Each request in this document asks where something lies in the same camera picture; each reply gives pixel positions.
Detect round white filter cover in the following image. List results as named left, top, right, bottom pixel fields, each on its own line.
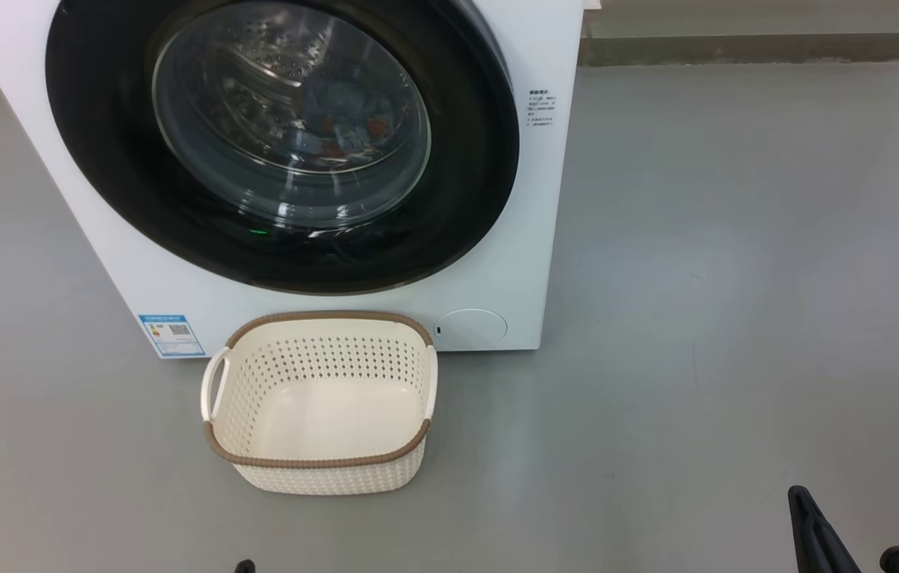
left=434, top=309, right=509, bottom=350

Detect blue energy label sticker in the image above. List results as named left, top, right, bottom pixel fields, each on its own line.
left=138, top=314, right=207, bottom=360

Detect black round washing machine door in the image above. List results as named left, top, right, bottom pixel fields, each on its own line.
left=45, top=0, right=520, bottom=296

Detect steel washing machine drum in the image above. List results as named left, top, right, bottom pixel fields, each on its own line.
left=154, top=0, right=430, bottom=228

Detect blue cartoon print garment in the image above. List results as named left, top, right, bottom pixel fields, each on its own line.
left=282, top=80, right=404, bottom=160

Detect cream perforated laundry basket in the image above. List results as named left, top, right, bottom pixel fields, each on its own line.
left=200, top=310, right=440, bottom=497

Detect small printed text sticker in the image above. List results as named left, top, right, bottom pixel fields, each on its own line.
left=527, top=89, right=558, bottom=129

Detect white washing machine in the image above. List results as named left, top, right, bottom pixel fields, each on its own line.
left=0, top=0, right=585, bottom=360

